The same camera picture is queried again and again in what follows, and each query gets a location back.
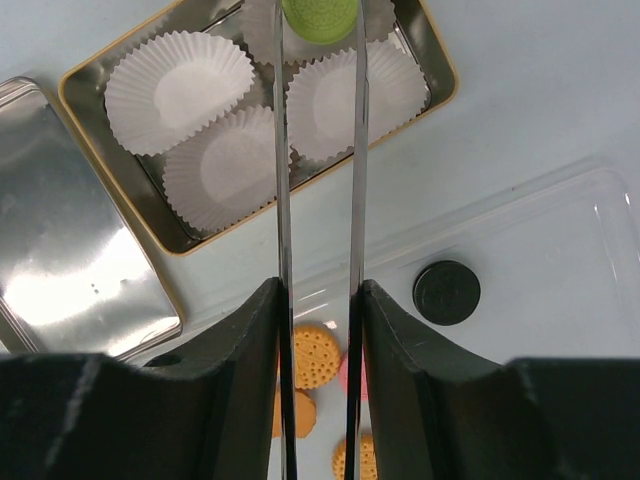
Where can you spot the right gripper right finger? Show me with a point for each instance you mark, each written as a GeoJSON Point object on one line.
{"type": "Point", "coordinates": [439, 411]}

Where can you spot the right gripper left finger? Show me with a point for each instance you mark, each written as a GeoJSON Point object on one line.
{"type": "Point", "coordinates": [203, 410]}

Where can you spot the black sandwich cookie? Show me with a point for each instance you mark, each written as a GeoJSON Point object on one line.
{"type": "Point", "coordinates": [446, 292]}

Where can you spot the green sandwich cookie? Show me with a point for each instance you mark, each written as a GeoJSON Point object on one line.
{"type": "Point", "coordinates": [321, 22]}

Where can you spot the white paper cup far-right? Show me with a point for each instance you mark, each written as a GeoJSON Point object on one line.
{"type": "Point", "coordinates": [321, 99]}

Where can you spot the orange flower cookie lower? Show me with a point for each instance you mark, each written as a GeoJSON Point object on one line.
{"type": "Point", "coordinates": [305, 414]}

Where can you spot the orange round biscuit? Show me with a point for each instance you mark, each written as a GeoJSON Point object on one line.
{"type": "Point", "coordinates": [316, 355]}
{"type": "Point", "coordinates": [368, 466]}

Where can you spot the metal tongs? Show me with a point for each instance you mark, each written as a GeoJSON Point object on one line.
{"type": "Point", "coordinates": [356, 270]}

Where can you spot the orange round biscuit right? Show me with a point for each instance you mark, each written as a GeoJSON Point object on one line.
{"type": "Point", "coordinates": [368, 466]}

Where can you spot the silver tin lid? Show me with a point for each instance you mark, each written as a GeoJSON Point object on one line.
{"type": "Point", "coordinates": [74, 278]}

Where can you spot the white paper cup far-left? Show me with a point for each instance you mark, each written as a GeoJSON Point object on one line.
{"type": "Point", "coordinates": [171, 87]}

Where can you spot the white paper cup near-right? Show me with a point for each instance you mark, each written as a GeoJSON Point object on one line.
{"type": "Point", "coordinates": [257, 26]}

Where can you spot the gold cookie tin box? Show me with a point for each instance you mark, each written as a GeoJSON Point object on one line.
{"type": "Point", "coordinates": [138, 179]}

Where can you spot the clear plastic tray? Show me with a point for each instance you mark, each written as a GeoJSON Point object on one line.
{"type": "Point", "coordinates": [558, 263]}

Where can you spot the orange round biscuit left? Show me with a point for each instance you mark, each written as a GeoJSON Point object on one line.
{"type": "Point", "coordinates": [316, 355]}

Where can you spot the white paper cup near-left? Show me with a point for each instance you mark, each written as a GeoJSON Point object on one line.
{"type": "Point", "coordinates": [225, 173]}

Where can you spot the pink sandwich cookie upper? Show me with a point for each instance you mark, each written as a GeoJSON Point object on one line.
{"type": "Point", "coordinates": [343, 376]}

